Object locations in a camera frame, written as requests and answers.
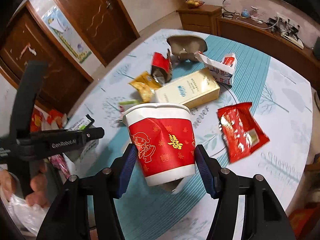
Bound green white wrapper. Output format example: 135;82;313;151
67;114;95;131

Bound red paper cup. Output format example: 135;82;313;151
123;103;196;186

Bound red snack packet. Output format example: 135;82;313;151
217;102;270;163

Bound clear plastic bag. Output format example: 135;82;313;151
1;187;49;238

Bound golden snack bag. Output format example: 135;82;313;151
129;71;161;103

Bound cream toothpaste box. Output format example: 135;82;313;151
151;68;220;109

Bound red white torn box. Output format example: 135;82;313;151
194;51;237;86

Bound red brown torn box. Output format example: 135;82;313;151
151;49;172;86

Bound person left hand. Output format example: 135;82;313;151
1;160;50;208

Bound printed tablecloth with teal stripe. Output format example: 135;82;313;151
65;29;312;239

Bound brown wooden door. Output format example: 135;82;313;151
54;0;139;66

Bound wooden tv cabinet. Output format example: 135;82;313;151
176;4;319;90

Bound white set-top box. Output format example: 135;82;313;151
281;34;304;49

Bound fruit bowl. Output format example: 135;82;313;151
185;0;204;9

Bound wall poster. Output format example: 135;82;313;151
42;6;92;64

